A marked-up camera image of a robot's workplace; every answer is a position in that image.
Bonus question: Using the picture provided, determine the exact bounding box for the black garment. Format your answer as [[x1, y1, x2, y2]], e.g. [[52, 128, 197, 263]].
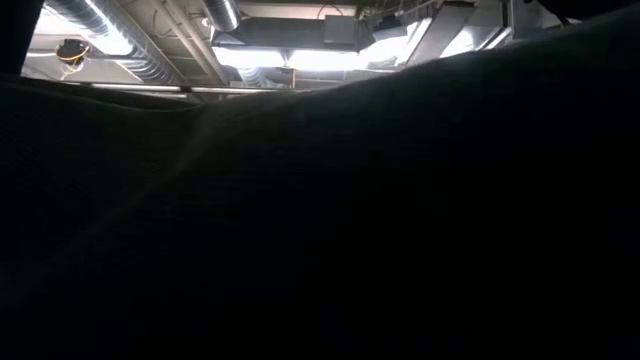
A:
[[0, 4, 640, 360]]

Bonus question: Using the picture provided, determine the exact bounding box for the long LED light bar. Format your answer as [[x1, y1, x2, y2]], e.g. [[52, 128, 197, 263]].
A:
[[74, 82, 281, 97]]

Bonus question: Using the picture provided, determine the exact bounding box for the black ceiling cable reel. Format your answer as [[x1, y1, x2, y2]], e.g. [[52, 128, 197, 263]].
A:
[[54, 38, 92, 67]]

